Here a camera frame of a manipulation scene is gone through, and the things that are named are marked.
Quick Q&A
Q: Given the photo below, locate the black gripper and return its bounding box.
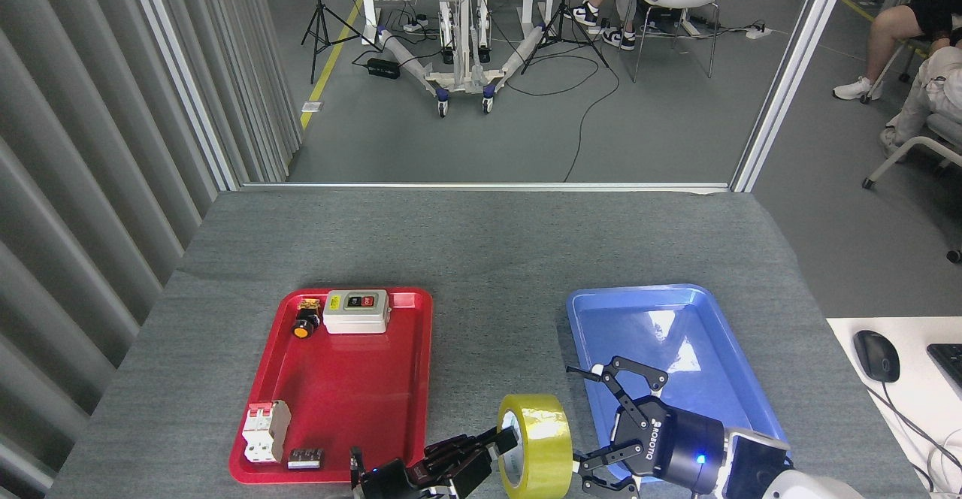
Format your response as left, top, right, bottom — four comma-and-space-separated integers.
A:
566, 356, 727, 499
352, 428, 520, 499

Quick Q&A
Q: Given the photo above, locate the yellow tape roll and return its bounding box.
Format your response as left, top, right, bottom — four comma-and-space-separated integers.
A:
496, 394, 573, 499

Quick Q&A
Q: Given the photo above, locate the blue plastic tray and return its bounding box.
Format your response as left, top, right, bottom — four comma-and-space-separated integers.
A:
565, 283, 791, 483

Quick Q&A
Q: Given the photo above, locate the red plastic tray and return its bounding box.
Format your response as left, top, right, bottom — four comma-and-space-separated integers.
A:
229, 287, 434, 485

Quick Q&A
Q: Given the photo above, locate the grey felt table cover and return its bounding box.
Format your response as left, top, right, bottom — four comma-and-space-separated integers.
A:
45, 187, 929, 499

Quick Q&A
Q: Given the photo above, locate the white circuit breaker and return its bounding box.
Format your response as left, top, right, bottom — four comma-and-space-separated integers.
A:
241, 400, 292, 464

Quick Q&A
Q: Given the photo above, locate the orange push button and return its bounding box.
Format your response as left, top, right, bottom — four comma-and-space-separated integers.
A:
292, 298, 322, 339

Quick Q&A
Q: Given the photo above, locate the black computer mouse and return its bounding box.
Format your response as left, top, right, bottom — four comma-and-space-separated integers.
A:
853, 330, 901, 384

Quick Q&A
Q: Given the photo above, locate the black keyboard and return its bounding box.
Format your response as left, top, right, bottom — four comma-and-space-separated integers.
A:
926, 343, 962, 398

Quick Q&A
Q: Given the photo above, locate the white wheeled stand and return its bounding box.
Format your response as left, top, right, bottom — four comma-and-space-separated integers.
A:
376, 0, 546, 118

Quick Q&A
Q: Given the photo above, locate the black tripod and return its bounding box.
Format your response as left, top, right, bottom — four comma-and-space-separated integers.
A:
521, 0, 610, 75
301, 0, 384, 85

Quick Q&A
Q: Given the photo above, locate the person in beige trousers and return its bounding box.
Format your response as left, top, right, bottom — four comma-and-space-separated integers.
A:
879, 47, 962, 162

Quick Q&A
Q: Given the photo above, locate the person in black shorts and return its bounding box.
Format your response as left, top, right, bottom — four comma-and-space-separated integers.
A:
833, 0, 962, 101

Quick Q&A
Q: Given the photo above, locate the grey two-button switch box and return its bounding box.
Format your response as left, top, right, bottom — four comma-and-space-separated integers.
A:
323, 289, 392, 334

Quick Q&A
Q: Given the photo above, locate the silver frame crossbar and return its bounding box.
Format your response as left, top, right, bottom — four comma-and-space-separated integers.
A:
240, 181, 731, 193

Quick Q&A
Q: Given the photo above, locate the black mouse cable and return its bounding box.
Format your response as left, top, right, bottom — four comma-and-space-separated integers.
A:
872, 380, 962, 477

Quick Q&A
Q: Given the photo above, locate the long black floor cable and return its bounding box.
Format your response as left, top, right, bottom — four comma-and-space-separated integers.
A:
504, 41, 622, 183

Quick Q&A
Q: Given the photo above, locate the silver frame post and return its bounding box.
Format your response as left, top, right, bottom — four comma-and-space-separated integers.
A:
731, 0, 858, 193
124, 0, 241, 192

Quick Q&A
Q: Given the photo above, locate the white frame wheeled chair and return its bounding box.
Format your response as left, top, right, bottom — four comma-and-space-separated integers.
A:
862, 112, 962, 189

